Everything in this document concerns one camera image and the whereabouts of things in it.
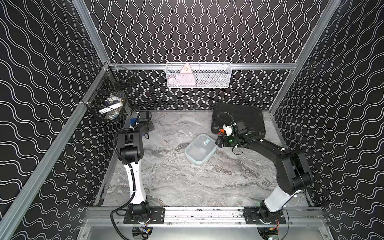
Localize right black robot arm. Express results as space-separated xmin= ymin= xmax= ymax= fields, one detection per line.
xmin=216 ymin=136 xmax=314 ymax=216

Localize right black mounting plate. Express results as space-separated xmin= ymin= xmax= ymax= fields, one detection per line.
xmin=243 ymin=207 xmax=287 ymax=225

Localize white wire wall basket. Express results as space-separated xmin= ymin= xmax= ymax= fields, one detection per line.
xmin=165 ymin=62 xmax=233 ymax=89

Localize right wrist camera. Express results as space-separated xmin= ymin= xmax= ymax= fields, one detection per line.
xmin=224 ymin=126 xmax=233 ymax=137

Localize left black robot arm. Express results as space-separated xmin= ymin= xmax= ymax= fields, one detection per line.
xmin=113 ymin=111 xmax=152 ymax=216

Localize clear plastic lunch box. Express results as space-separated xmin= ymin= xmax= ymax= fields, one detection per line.
xmin=185 ymin=134 xmax=218 ymax=166

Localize black wire mesh basket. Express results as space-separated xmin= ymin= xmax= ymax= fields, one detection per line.
xmin=86 ymin=66 xmax=137 ymax=122

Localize white items in black basket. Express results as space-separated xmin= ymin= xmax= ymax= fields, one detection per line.
xmin=99 ymin=93 xmax=126 ymax=121

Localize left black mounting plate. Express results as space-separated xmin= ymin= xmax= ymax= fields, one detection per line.
xmin=124 ymin=207 xmax=166 ymax=225

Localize black plastic tool case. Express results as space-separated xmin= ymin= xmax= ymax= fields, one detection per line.
xmin=211 ymin=103 xmax=266 ymax=138

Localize pink triangular card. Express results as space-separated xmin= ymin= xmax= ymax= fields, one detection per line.
xmin=175 ymin=63 xmax=196 ymax=87

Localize black mounting plate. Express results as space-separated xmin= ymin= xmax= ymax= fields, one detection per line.
xmin=124 ymin=207 xmax=166 ymax=225
xmin=243 ymin=207 xmax=287 ymax=225

